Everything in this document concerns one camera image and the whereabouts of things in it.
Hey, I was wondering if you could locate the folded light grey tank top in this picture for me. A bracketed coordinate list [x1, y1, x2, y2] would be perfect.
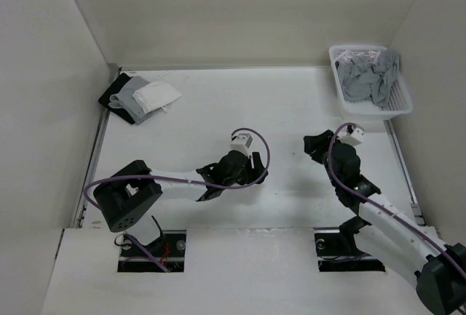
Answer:
[108, 76, 156, 125]

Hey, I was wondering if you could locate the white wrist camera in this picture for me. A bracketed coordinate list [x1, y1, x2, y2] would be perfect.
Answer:
[230, 133, 253, 157]
[341, 124, 365, 147]

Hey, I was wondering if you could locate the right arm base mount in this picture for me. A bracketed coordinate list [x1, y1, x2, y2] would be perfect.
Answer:
[314, 217, 386, 272]

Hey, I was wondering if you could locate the folded black tank top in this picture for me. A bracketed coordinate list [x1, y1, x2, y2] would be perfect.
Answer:
[98, 73, 135, 125]

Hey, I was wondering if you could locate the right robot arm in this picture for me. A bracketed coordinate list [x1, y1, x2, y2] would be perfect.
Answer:
[303, 124, 465, 314]

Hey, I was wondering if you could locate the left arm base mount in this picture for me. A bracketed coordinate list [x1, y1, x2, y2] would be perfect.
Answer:
[114, 231, 187, 273]

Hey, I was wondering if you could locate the white plastic laundry basket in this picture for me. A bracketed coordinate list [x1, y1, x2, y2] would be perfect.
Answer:
[328, 44, 413, 121]

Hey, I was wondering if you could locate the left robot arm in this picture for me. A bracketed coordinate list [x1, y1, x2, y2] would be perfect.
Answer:
[91, 150, 269, 256]

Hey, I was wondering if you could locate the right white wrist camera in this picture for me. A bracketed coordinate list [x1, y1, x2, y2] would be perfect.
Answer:
[341, 124, 365, 147]

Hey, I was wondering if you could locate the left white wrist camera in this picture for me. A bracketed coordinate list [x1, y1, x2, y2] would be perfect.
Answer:
[230, 133, 253, 157]

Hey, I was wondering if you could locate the folded white tank top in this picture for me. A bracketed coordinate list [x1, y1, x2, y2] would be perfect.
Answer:
[133, 82, 181, 113]

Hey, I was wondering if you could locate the pale pink tank top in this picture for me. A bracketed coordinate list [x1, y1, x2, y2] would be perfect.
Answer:
[339, 49, 381, 63]

